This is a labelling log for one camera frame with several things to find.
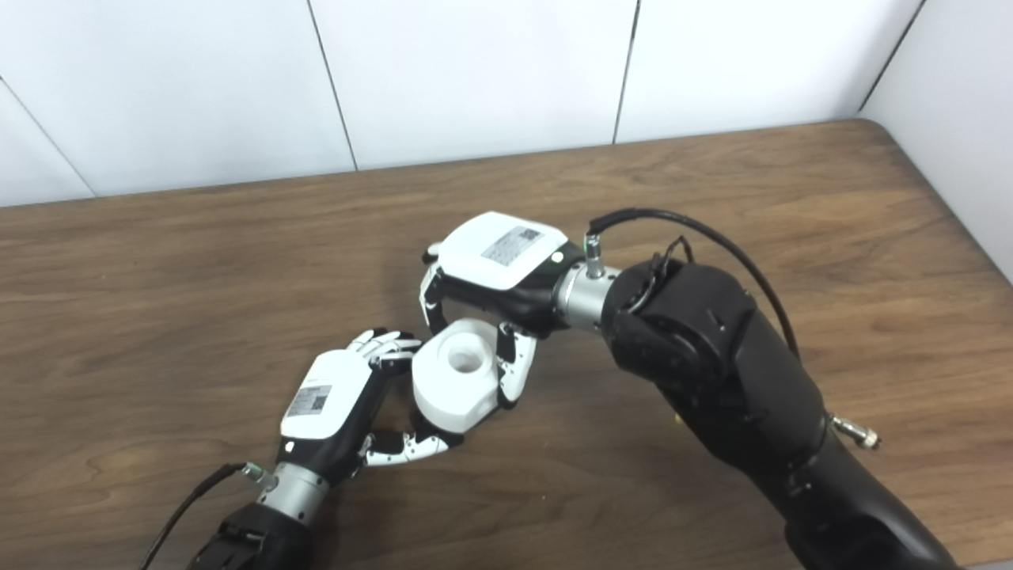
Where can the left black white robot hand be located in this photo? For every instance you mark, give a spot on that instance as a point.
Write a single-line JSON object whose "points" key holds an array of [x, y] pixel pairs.
{"points": [[328, 396]]}

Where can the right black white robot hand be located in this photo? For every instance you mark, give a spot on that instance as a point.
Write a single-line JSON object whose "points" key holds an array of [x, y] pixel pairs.
{"points": [[502, 253]]}

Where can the round white piece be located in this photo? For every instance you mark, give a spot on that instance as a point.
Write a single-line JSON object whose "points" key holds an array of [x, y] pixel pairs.
{"points": [[455, 380]]}

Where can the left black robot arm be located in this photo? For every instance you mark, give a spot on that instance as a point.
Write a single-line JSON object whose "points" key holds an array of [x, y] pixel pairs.
{"points": [[261, 522]]}

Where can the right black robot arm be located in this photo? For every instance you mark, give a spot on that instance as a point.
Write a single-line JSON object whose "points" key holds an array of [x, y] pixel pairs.
{"points": [[728, 372]]}

